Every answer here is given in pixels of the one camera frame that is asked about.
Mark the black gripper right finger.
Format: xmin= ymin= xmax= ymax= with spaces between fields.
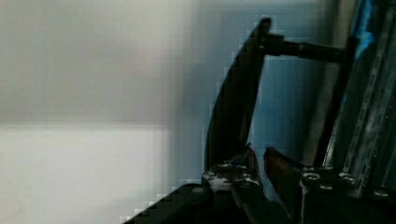
xmin=263 ymin=147 xmax=306 ymax=224

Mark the black silver toaster oven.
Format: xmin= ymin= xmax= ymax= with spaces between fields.
xmin=174 ymin=0 xmax=396 ymax=200

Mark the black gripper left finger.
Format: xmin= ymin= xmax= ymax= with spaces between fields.
xmin=202 ymin=146 xmax=268 ymax=224

